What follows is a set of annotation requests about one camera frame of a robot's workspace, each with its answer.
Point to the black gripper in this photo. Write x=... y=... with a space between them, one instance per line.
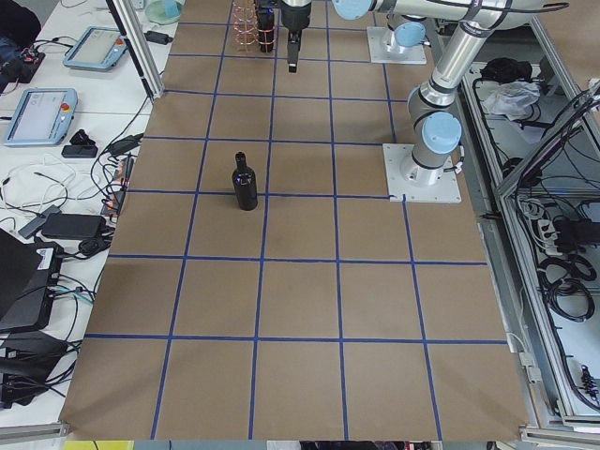
x=293 y=18

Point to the dark wine bottle being placed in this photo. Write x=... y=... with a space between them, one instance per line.
x=244 y=183

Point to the dark bottle in basket front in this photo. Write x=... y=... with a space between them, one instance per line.
x=265 y=25

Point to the black power adapter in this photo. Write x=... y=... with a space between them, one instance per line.
x=158 y=37

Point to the blue teach pendant far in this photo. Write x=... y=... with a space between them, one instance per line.
x=98 y=49

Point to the blue teach pendant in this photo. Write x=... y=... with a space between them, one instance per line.
x=98 y=49
x=42 y=117

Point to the blue teach pendant near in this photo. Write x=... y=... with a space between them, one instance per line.
x=42 y=117

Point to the black laptop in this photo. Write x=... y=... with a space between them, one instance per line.
x=28 y=273

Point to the copper wire wine basket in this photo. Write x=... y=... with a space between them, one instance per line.
x=245 y=25

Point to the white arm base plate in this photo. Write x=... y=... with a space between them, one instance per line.
x=410 y=183
x=403 y=45

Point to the aluminium frame post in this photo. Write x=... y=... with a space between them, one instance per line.
x=131 y=30

